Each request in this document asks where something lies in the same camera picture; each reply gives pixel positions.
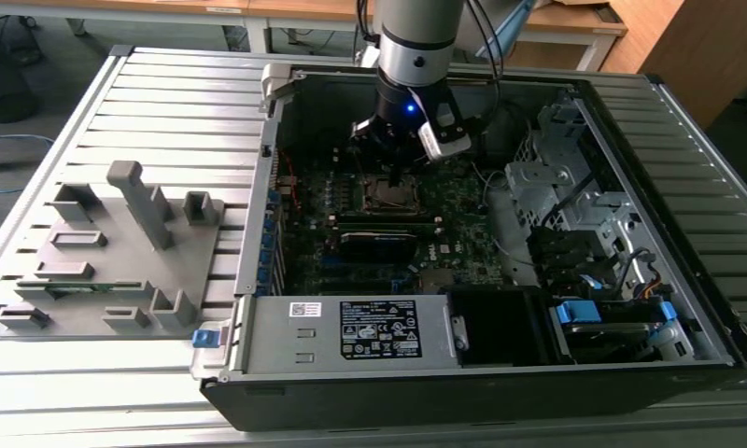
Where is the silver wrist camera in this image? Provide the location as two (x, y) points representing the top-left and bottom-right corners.
(418, 119), (474, 163)

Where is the black straight cable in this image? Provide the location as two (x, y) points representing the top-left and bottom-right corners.
(537, 170), (599, 244)

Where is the green RAM stick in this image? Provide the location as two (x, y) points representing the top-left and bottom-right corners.
(43, 281), (143, 299)

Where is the blue floor cable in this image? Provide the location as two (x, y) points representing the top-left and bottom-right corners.
(0, 133), (58, 195)

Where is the small grey wrist camera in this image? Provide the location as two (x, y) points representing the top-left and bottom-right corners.
(346, 119), (376, 143)

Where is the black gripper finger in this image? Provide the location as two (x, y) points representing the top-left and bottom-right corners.
(376, 133), (420, 188)

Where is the black plastic shroud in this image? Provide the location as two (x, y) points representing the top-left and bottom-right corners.
(445, 285), (552, 369)

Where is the wooden cabinet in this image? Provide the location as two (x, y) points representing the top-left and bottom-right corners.
(600, 0), (747, 130)

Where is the brown chipset heatsink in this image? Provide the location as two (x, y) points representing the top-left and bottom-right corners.
(420, 269), (457, 289)

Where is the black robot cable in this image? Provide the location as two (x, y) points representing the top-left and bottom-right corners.
(462, 0), (509, 125)

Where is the grey power supply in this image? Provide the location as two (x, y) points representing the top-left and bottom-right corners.
(239, 292), (462, 373)

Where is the metal socket cover frame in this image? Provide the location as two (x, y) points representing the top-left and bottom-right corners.
(362, 175), (420, 215)

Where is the black plastic bracket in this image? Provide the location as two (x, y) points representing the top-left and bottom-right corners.
(525, 227), (621, 293)

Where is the silver drive cage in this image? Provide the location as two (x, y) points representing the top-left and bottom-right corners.
(502, 91), (645, 281)

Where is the hard disk in blue carrier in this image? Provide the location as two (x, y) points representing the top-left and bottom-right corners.
(551, 299), (683, 365)

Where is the thin red wire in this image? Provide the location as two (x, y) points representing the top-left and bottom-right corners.
(277, 147), (301, 207)

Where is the grey case latch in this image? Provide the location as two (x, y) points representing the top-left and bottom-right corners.
(258, 63), (297, 115)

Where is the black looped cable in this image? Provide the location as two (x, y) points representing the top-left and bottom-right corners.
(478, 101), (533, 167)

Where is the black waste bin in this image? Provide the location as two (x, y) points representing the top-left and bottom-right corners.
(0, 69), (43, 125)

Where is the green motherboard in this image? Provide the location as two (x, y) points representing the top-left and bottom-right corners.
(277, 161), (513, 298)

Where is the CPU socket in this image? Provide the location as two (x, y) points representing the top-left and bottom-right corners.
(358, 175), (422, 217)

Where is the coloured power wire bundle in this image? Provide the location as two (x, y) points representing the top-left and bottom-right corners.
(615, 246), (667, 302)

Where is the black PC case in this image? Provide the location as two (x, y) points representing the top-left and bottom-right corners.
(189, 63), (747, 433)

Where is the grey parts rack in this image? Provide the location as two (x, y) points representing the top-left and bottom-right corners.
(0, 160), (229, 338)

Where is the wooden desk white frame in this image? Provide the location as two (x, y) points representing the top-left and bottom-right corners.
(247, 0), (628, 71)
(0, 0), (269, 55)

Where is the black graphics card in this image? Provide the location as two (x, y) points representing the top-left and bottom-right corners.
(337, 230), (420, 263)

